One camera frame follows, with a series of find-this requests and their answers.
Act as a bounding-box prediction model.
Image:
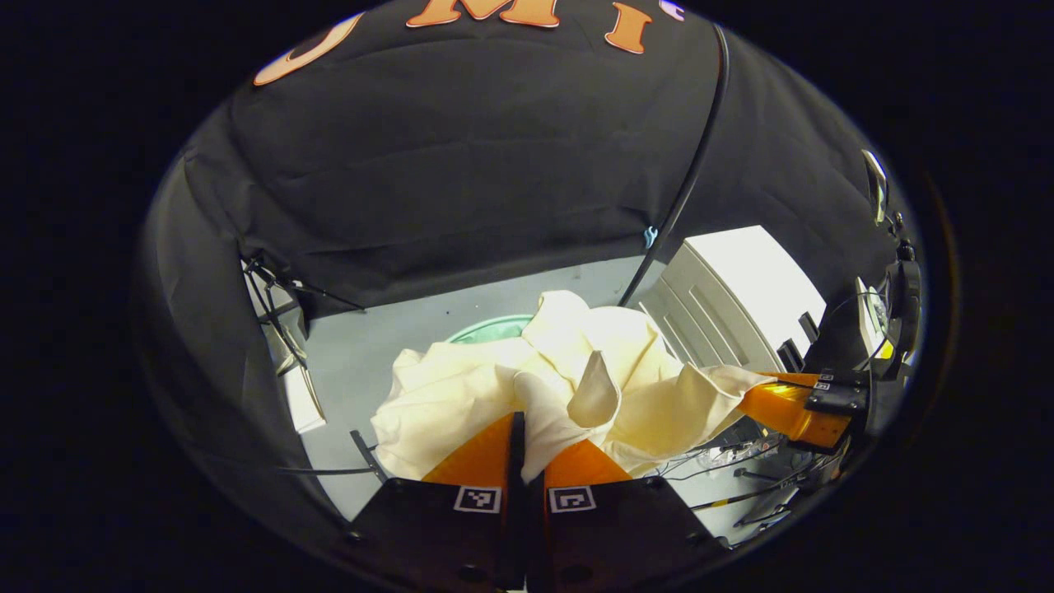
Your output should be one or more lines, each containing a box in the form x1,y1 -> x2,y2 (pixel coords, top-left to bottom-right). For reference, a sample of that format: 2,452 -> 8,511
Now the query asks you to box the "black backdrop cloth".
136,0 -> 907,544

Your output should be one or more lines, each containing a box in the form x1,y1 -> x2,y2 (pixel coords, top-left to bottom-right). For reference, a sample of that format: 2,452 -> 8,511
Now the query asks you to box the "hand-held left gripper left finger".
350,412 -> 528,590

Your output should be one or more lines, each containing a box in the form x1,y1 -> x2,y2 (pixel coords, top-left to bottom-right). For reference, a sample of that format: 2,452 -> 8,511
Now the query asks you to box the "black tripod stand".
241,254 -> 367,376

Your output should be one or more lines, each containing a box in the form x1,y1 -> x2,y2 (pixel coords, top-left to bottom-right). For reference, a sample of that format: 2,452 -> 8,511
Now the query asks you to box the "green laundry hamper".
447,314 -> 536,344

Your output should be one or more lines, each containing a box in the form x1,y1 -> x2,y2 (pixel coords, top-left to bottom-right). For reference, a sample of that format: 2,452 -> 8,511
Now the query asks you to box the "white board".
282,362 -> 328,435

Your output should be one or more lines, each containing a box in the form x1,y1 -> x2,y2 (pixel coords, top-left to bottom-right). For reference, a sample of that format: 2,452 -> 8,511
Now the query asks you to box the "tangle of black cables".
659,437 -> 834,530

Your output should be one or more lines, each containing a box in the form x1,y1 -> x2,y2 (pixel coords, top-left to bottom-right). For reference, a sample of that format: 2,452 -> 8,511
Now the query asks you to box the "cream shirt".
371,290 -> 775,483

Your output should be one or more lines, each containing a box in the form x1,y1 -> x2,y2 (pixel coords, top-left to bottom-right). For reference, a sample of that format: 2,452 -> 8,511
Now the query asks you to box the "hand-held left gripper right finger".
527,439 -> 730,592

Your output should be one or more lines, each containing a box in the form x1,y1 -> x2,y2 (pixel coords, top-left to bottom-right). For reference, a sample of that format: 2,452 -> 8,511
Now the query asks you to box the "black clothes rail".
618,23 -> 731,307

